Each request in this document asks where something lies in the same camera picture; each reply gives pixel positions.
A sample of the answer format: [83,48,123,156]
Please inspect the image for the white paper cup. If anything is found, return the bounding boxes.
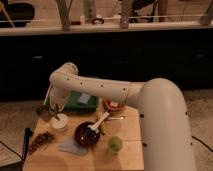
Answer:
[50,113,69,132]

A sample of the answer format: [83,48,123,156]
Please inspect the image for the dark brown bowl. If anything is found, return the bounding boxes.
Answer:
[74,122,100,147]

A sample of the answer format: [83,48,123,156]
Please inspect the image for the white plastic spoon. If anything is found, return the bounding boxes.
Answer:
[88,112,110,131]

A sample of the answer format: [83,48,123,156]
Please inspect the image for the green tray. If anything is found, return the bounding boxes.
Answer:
[45,91,99,112]

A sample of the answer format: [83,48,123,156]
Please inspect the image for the black cable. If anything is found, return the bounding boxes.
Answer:
[0,127,34,168]

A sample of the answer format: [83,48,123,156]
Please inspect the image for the red bowl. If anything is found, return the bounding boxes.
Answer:
[103,99,125,112]

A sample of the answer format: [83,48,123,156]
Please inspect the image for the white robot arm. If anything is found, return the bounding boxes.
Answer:
[49,62,197,171]

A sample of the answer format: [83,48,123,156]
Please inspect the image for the green plastic cup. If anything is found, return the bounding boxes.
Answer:
[107,136,123,153]

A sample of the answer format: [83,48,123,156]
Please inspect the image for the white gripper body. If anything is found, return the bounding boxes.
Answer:
[49,86,70,111]

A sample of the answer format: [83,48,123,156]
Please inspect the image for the brown dried chili bunch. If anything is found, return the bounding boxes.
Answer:
[28,132,54,154]

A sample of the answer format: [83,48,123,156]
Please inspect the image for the green pepper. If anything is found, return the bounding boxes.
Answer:
[53,104,60,121]

